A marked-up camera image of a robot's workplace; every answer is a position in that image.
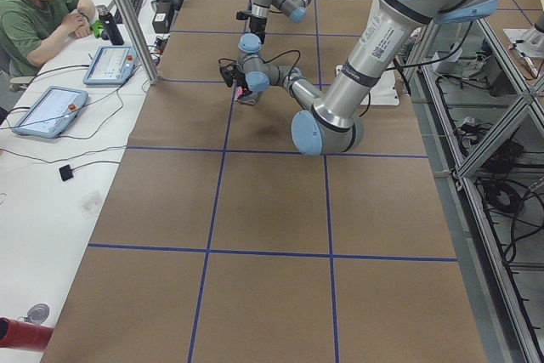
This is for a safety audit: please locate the pink square towel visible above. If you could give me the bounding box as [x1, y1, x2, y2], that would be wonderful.
[235, 86, 259, 105]

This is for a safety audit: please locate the aluminium frame post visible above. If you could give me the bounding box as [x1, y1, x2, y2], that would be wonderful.
[114, 0, 159, 85]

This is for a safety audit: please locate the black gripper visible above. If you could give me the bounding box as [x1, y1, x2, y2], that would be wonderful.
[249, 15, 267, 43]
[237, 76, 255, 102]

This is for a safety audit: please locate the aluminium side frame rail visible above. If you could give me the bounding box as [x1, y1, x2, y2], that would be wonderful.
[420, 20, 543, 362]

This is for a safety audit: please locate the small black square device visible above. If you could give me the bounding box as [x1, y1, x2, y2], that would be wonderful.
[59, 164, 74, 182]

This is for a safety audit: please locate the black water bottle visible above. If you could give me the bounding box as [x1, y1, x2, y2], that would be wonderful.
[97, 5, 124, 45]

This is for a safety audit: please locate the far teach pendant tablet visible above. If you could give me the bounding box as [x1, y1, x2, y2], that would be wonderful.
[82, 45, 138, 86]

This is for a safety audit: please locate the red cylinder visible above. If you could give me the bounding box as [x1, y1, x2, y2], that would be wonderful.
[0, 317, 54, 352]

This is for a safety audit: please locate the person in green shirt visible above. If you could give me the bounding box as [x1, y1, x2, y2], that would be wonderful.
[1, 0, 96, 77]

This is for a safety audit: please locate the brown paper table cover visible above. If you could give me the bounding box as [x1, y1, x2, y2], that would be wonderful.
[43, 0, 517, 362]

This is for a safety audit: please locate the near teach pendant tablet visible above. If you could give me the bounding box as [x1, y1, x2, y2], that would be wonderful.
[12, 86, 88, 139]

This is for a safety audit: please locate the black box with label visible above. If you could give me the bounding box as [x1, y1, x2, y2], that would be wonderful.
[152, 2, 175, 34]

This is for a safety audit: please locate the teach pendant tablet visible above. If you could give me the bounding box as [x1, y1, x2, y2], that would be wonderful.
[82, 45, 138, 86]
[12, 86, 88, 139]

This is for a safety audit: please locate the green object on desk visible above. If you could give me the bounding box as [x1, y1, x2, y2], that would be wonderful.
[89, 20, 104, 38]

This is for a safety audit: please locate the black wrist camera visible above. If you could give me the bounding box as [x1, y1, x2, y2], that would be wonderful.
[235, 11, 252, 20]
[219, 62, 240, 88]

